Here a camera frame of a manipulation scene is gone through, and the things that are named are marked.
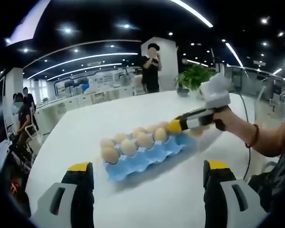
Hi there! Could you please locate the person's right hand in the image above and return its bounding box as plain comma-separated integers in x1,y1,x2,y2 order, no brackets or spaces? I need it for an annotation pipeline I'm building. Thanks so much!
213,106,255,147

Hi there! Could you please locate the person's dark patterned shirt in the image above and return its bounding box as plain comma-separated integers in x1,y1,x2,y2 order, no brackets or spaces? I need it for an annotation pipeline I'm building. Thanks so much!
248,118,285,214

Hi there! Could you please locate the white mesh chair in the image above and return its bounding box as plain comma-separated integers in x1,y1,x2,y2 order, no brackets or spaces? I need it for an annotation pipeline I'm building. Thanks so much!
132,76,148,95

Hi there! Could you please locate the cluster of brown eggs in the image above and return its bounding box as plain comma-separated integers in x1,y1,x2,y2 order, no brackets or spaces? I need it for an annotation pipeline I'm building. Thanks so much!
189,125,211,138
100,120,171,164

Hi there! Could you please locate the red bead bracelet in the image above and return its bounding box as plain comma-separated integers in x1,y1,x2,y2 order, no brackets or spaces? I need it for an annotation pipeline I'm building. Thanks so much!
245,123,260,149

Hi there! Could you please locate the blue egg tray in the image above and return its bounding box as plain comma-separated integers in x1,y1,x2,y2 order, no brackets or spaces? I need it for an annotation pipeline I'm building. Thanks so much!
102,133,198,182

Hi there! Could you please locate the grey office chair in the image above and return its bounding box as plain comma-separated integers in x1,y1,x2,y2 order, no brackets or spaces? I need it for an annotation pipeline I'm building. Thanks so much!
269,93,284,112

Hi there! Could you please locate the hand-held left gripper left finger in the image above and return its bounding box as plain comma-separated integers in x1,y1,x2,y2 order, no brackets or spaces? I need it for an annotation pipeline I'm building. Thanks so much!
29,161,95,228

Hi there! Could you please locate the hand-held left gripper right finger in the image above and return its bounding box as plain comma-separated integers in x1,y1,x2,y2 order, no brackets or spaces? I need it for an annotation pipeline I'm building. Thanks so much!
203,159,269,228

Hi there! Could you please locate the white table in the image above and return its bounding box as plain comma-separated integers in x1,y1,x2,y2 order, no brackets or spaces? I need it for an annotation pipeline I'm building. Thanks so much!
26,89,256,228

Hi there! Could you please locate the white frame office chair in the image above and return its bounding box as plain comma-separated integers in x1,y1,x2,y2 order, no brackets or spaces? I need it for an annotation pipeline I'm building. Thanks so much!
25,123,43,149

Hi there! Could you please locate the white cabinet row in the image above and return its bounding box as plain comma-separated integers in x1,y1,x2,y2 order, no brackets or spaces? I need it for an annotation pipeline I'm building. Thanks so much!
37,86,143,112

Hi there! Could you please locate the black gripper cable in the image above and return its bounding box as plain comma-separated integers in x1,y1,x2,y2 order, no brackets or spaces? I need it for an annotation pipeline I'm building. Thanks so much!
228,92,251,180

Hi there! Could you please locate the green potted plant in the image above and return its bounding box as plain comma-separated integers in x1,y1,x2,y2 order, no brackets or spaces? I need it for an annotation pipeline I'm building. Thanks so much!
175,64,216,98

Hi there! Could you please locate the dark round bowl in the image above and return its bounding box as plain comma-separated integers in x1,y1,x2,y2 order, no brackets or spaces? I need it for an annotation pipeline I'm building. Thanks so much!
176,87,190,97

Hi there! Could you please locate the white square pillar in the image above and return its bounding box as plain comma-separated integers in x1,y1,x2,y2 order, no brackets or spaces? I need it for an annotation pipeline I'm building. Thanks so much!
141,36,179,92

